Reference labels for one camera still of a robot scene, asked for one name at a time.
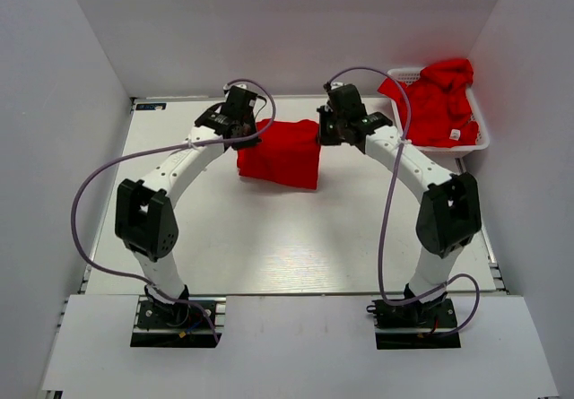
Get red t shirt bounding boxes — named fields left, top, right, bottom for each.
left=237, top=119, right=321, bottom=190

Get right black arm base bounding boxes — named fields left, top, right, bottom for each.
left=366, top=299, right=461, bottom=351

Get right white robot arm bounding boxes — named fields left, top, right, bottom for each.
left=317, top=83, right=482, bottom=326

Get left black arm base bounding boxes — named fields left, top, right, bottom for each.
left=130, top=296, right=226, bottom=349

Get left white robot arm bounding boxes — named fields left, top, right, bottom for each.
left=115, top=84, right=261, bottom=326

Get red t shirts in basket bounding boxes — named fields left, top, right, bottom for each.
left=378, top=58, right=479, bottom=148

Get white plastic basket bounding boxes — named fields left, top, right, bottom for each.
left=386, top=67, right=490, bottom=158

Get blue table label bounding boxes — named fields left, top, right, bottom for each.
left=135, top=103, right=167, bottom=111

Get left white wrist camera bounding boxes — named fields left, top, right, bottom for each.
left=222, top=82, right=248, bottom=94

